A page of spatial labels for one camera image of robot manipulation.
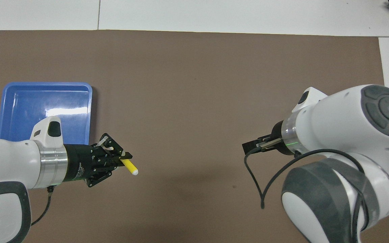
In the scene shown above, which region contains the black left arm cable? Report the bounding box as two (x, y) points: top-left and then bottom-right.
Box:
(31, 186), (52, 226)

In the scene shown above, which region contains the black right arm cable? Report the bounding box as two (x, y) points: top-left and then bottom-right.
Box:
(244, 138), (367, 243)

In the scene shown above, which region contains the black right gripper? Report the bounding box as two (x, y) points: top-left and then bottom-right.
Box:
(242, 121), (296, 156)

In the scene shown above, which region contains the yellow marker pen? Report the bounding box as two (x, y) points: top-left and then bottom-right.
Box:
(120, 159), (139, 176)

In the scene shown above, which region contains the blue plastic tray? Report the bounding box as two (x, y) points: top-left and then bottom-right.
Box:
(0, 82), (93, 145)

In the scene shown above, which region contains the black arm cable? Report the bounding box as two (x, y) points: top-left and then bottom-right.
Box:
(31, 186), (52, 226)
(244, 138), (367, 243)

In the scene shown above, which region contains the brown table mat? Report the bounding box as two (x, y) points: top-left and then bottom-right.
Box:
(0, 30), (389, 243)

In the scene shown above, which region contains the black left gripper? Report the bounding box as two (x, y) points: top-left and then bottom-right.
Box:
(63, 133), (133, 188)

